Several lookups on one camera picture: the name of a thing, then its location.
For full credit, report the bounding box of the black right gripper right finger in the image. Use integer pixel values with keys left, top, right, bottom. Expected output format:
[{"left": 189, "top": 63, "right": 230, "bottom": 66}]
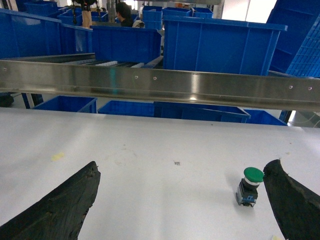
[{"left": 263, "top": 159, "right": 320, "bottom": 240}]

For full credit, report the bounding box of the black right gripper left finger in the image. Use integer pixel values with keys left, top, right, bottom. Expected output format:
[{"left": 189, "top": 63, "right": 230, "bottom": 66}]
[{"left": 0, "top": 161, "right": 101, "bottom": 240}]

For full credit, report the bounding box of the green mushroom push button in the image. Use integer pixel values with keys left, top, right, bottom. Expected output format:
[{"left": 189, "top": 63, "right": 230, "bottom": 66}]
[{"left": 235, "top": 167, "right": 264, "bottom": 207}]

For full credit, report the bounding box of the blue bin under shelf centre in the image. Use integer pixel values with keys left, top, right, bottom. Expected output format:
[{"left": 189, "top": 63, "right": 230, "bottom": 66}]
[{"left": 97, "top": 100, "right": 155, "bottom": 117}]

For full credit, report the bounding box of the blue bin under shelf right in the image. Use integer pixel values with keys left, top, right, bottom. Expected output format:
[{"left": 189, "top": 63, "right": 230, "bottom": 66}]
[{"left": 153, "top": 101, "right": 251, "bottom": 123}]

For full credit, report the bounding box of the blue bin centre shelf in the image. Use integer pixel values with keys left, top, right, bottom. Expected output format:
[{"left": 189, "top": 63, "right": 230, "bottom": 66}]
[{"left": 91, "top": 25, "right": 162, "bottom": 63}]

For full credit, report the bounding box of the yellow tape piece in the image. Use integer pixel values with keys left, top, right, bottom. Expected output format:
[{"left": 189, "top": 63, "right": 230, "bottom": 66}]
[{"left": 51, "top": 152, "right": 65, "bottom": 162}]

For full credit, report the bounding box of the tilted blue crate far right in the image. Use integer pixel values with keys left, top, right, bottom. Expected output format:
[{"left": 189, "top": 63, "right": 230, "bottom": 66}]
[{"left": 267, "top": 0, "right": 320, "bottom": 78}]

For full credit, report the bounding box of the large blue bin left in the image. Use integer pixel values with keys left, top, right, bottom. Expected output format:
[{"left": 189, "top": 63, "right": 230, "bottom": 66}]
[{"left": 0, "top": 8, "right": 94, "bottom": 59}]

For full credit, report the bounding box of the large blue bin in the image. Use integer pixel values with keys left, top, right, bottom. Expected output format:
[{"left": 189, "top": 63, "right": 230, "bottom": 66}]
[
  {"left": 163, "top": 15, "right": 288, "bottom": 76},
  {"left": 0, "top": 8, "right": 94, "bottom": 59}
]

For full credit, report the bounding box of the large blue bin right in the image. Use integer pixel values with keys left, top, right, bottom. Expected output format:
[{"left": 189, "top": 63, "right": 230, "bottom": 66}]
[{"left": 163, "top": 15, "right": 288, "bottom": 76}]

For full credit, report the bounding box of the person in background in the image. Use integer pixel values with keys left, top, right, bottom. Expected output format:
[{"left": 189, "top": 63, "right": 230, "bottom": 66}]
[{"left": 115, "top": 2, "right": 134, "bottom": 28}]

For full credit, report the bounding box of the stainless steel shelf rail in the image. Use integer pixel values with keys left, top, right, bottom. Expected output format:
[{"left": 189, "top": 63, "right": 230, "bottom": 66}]
[{"left": 0, "top": 60, "right": 320, "bottom": 112}]

